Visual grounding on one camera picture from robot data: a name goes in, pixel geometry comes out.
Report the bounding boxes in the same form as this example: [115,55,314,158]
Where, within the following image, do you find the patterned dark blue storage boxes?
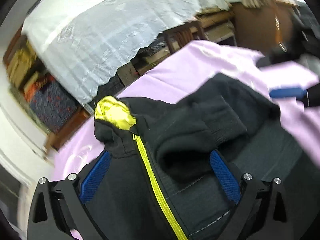
[29,80,79,134]

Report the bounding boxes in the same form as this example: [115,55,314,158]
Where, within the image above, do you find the brown wooden desk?
[232,0,298,53]

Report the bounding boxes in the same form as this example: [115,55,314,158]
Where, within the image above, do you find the lilac printed bed sheet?
[17,39,320,240]

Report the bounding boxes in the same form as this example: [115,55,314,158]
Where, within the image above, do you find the dark wooden chair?
[163,21,208,55]

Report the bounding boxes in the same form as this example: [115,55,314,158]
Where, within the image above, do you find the white crinkled cover cloth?
[22,0,229,104]

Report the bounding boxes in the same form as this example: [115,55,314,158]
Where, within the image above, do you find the brown wooden cabinet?
[44,107,90,153]

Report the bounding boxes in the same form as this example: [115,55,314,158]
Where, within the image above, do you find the black jacket with yellow zipper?
[86,74,319,239]

